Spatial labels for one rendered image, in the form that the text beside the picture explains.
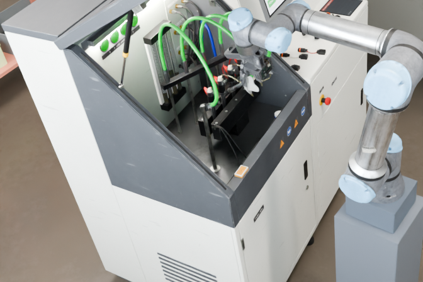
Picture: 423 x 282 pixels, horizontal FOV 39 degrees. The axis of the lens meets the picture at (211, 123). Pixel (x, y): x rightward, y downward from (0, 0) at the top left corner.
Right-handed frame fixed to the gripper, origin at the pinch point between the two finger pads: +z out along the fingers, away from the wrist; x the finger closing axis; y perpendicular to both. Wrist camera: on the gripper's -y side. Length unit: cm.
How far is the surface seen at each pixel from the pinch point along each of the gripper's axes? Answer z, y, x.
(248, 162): 23.6, 4.7, -18.5
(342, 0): 55, -24, 90
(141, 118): -6.6, -22.6, -33.9
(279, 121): 31.0, 0.8, 5.2
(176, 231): 49, -15, -50
